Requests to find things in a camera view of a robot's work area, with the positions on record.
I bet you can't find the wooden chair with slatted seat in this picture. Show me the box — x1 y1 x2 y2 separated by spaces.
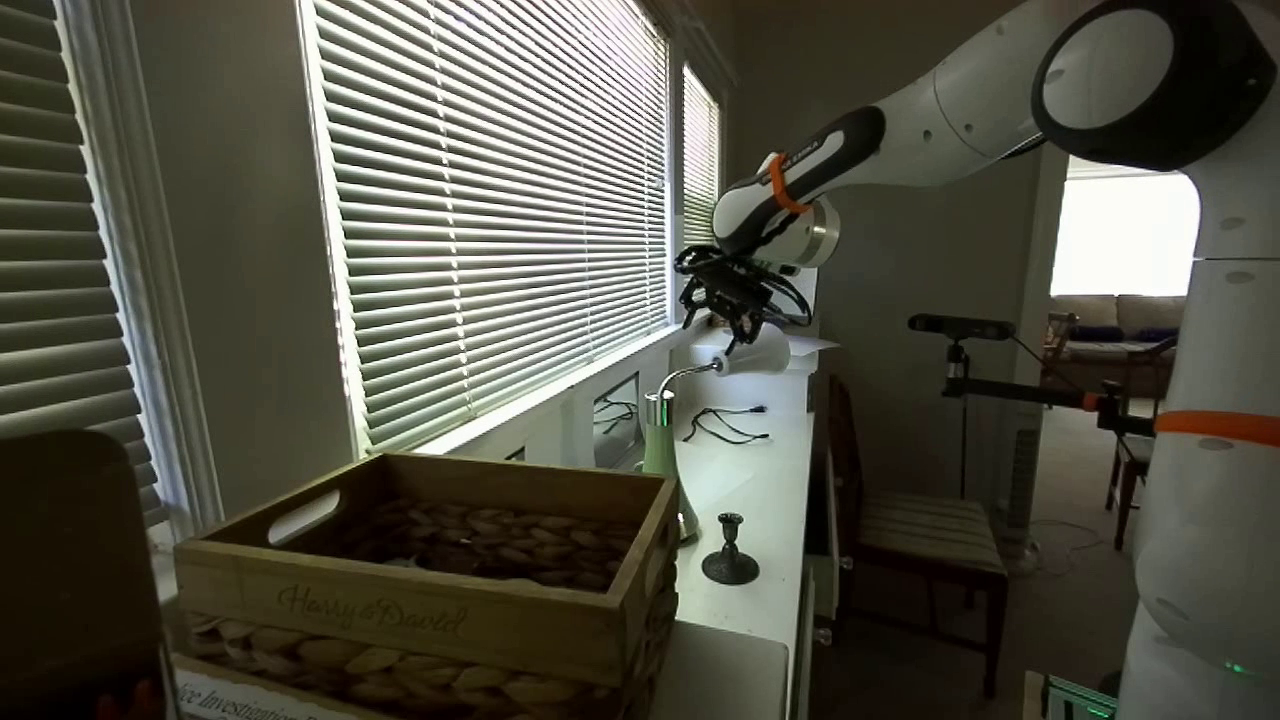
820 370 1017 698

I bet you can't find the dark brown board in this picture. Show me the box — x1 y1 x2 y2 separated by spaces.
0 424 176 720

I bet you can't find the wicker basket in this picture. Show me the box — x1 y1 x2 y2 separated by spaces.
176 604 678 720

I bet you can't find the green box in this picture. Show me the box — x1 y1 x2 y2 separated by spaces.
1039 672 1130 720

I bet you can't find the dark wooden chair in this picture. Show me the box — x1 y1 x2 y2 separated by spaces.
1039 310 1193 517

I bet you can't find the narrow white window blind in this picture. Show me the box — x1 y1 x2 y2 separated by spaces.
0 0 156 517

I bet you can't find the wooden crate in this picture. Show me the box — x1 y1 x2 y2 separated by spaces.
172 453 686 688

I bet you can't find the wide white window blind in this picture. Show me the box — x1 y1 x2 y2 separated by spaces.
297 0 682 453

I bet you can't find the beige sofa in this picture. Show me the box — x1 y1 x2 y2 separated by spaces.
1051 291 1204 334

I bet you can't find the black stereo camera bar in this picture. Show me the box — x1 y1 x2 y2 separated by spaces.
904 310 1021 344

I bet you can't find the bright background window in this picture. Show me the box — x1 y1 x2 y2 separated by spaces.
1050 150 1204 303

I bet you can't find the black cable on table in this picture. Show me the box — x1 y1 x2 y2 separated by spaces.
686 401 777 447

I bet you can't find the black candle holder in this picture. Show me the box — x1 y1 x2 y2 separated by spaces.
701 506 765 587

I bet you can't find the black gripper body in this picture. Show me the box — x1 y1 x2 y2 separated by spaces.
688 242 803 328

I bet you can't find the green gooseneck lamp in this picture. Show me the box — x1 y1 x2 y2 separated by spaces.
638 316 803 549

